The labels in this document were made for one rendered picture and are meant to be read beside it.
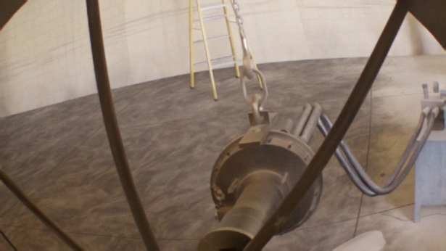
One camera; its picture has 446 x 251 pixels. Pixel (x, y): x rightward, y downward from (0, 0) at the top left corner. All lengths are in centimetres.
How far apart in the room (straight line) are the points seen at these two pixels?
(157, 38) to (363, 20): 314
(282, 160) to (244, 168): 10
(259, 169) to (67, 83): 907
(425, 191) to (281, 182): 181
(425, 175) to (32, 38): 884
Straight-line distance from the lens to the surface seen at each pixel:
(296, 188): 97
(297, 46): 950
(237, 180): 180
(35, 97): 1122
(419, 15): 93
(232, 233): 143
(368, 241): 340
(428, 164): 335
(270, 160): 177
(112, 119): 101
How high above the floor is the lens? 151
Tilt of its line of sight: 14 degrees down
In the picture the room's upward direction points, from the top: 11 degrees counter-clockwise
